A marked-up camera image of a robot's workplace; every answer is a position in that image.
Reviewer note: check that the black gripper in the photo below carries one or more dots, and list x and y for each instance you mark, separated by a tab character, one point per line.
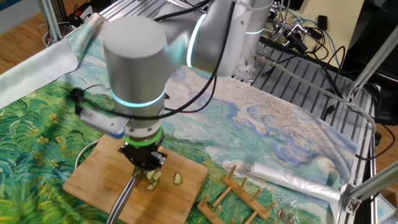
143	157

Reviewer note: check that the steel cleaver knife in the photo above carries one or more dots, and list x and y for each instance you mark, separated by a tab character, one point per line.
122	199

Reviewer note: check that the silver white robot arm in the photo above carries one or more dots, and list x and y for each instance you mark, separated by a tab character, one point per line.
133	62

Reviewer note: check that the green cucumber chunk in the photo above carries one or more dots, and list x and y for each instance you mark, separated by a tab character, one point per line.
136	170

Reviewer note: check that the thin cucumber slice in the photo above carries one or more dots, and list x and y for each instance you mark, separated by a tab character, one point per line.
150	187
154	183
150	175
157	175
178	179

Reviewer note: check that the bamboo cutting board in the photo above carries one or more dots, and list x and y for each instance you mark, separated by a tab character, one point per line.
93	183

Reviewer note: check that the wooden peg rack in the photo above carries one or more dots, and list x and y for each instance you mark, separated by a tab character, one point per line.
248	199

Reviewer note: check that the painted landscape tablecloth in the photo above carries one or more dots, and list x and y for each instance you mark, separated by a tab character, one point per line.
264	124

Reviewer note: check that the small bag of screws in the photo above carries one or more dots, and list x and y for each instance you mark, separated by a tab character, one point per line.
281	213

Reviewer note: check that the clear plastic bag roll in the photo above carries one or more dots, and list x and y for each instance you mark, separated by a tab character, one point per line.
295	183

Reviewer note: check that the white power strip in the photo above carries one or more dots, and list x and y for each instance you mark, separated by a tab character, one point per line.
81	14

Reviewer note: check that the blue white plastic box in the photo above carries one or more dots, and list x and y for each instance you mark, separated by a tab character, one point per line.
382	208

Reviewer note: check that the large black box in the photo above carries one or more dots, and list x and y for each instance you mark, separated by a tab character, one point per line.
379	46

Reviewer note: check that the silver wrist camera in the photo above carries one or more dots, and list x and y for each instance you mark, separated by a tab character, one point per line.
99	121

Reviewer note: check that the aluminium frame beam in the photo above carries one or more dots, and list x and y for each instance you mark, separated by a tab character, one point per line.
370	183
373	59
51	18

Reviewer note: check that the black camera on bracket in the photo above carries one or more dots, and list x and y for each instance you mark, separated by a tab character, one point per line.
293	39

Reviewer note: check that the black wall adapter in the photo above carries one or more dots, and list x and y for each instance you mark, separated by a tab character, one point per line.
322	22

